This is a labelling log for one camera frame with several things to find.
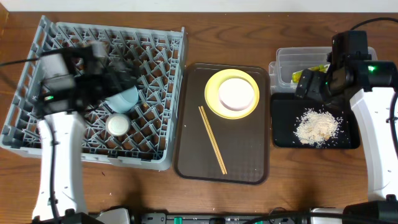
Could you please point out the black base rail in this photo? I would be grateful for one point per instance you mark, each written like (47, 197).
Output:
(120, 216)

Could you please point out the light blue bowl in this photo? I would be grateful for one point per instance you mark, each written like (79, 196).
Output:
(123, 101)

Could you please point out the grey plastic dish rack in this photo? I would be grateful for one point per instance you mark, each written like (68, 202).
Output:
(149, 144)

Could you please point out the white paper cup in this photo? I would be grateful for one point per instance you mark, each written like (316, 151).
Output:
(118, 124)

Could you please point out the pink white bowl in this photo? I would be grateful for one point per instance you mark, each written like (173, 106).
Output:
(236, 94)

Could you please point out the green snack wrapper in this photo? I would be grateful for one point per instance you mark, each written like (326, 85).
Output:
(296, 76)

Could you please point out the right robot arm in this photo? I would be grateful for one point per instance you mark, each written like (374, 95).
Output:
(369, 87)

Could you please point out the yellow round plate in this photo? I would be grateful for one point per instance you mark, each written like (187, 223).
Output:
(211, 93)

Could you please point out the rice food waste pile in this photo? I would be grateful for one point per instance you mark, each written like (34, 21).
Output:
(317, 127)

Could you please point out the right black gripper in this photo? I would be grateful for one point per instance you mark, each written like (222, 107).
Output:
(316, 78)

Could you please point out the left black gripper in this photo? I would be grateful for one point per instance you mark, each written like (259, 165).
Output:
(115, 79)

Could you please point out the clear plastic bin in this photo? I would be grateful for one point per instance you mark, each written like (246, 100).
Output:
(294, 59)

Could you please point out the brown serving tray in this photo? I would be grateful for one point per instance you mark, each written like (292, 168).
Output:
(243, 143)

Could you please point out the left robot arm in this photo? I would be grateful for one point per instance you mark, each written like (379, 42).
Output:
(75, 82)

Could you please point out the black plastic tray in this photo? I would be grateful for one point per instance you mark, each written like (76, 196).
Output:
(285, 107)

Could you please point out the wooden chopstick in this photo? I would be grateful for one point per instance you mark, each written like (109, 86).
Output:
(214, 140)

